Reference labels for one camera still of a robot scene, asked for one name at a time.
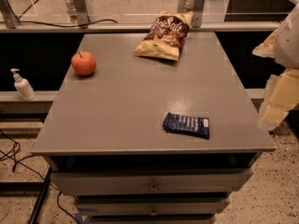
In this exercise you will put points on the brown chip bag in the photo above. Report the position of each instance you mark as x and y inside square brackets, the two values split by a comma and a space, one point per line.
[166, 37]

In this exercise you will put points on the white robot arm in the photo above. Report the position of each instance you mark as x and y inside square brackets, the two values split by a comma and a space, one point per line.
[281, 94]

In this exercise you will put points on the blue rxbar wrapper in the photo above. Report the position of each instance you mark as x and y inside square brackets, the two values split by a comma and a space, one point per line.
[181, 124]

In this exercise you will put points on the grey drawer cabinet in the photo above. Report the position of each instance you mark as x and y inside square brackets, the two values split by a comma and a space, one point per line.
[113, 121]

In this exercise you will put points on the red apple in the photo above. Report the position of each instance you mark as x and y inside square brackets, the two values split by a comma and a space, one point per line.
[83, 63]

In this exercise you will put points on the upper grey drawer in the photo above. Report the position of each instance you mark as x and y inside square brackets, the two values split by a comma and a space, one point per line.
[92, 184]

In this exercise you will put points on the grey drawer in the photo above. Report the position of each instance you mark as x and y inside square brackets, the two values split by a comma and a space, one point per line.
[151, 207]
[92, 184]

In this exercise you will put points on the lower grey drawer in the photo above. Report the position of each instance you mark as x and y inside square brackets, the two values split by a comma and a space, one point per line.
[151, 207]

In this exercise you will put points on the white pump bottle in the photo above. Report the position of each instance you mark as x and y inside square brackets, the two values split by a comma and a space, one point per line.
[22, 85]

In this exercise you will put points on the left metal bracket post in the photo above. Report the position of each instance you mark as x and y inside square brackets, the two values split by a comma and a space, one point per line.
[78, 12]

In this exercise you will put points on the metal bracket post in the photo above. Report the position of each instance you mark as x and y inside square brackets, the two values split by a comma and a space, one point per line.
[78, 12]
[196, 7]

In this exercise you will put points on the right metal bracket post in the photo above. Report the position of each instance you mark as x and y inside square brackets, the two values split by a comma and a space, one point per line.
[196, 7]

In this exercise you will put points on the far left metal post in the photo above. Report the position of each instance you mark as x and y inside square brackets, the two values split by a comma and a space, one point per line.
[10, 19]

